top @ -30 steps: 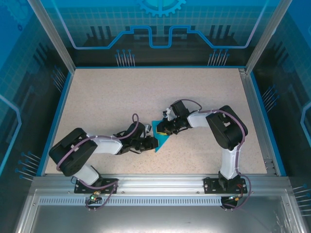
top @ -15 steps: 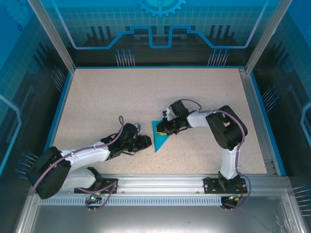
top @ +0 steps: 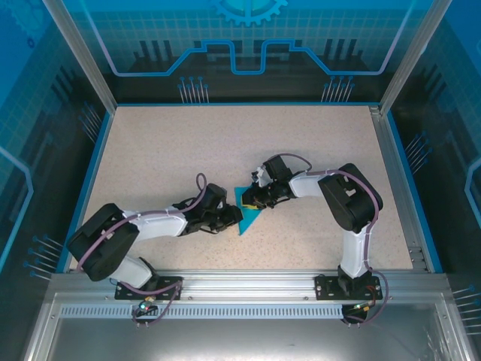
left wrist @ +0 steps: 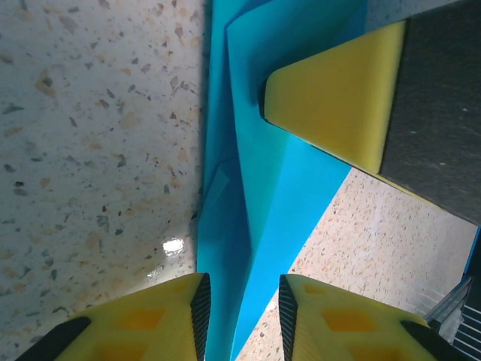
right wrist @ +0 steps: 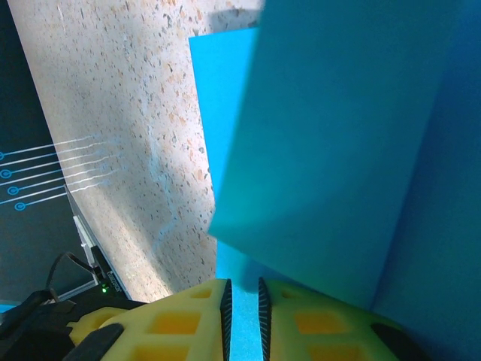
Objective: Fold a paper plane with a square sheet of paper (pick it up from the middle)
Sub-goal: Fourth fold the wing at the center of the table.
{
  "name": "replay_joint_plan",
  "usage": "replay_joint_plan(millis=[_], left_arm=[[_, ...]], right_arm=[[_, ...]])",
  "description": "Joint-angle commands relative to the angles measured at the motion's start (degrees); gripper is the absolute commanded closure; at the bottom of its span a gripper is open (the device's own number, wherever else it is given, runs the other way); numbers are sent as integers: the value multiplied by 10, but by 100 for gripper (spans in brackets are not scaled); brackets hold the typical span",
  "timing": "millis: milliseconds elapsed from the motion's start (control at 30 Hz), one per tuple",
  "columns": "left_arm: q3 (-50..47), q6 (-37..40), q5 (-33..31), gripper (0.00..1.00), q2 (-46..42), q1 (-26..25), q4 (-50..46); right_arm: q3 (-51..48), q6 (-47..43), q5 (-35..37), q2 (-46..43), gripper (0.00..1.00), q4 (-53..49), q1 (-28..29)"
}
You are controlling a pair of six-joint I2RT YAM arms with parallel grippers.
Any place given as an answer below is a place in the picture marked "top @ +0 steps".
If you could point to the blue paper sheet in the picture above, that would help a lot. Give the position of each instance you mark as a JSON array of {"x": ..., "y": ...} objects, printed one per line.
[{"x": 250, "y": 222}]

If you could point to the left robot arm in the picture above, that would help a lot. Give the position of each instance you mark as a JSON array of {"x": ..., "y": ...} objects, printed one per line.
[{"x": 112, "y": 259}]

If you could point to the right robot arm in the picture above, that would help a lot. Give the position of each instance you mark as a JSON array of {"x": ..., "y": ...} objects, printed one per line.
[{"x": 349, "y": 210}]

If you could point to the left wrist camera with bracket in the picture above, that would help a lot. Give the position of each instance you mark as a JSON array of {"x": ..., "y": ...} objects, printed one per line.
[{"x": 221, "y": 205}]

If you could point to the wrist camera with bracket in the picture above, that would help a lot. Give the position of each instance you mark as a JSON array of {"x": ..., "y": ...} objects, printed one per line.
[
  {"x": 259, "y": 176},
  {"x": 221, "y": 205}
]

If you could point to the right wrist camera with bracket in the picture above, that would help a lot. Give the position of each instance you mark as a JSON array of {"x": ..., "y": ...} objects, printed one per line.
[{"x": 259, "y": 176}]

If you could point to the aluminium mounting rail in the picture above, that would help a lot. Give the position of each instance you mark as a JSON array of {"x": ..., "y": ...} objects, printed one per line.
[{"x": 244, "y": 280}]

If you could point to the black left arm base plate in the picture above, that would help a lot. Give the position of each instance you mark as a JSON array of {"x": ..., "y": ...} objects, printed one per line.
[{"x": 165, "y": 280}]

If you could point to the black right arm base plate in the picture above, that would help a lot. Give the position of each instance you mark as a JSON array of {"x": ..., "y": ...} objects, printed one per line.
[{"x": 325, "y": 287}]

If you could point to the aluminium side rail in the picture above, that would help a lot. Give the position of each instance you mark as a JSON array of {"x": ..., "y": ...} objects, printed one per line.
[{"x": 387, "y": 150}]

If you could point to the metal tray frame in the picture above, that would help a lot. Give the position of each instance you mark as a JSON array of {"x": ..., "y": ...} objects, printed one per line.
[{"x": 240, "y": 342}]

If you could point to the aluminium frame post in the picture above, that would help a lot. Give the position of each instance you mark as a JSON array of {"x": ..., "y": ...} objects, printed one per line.
[
  {"x": 409, "y": 64},
  {"x": 86, "y": 64}
]

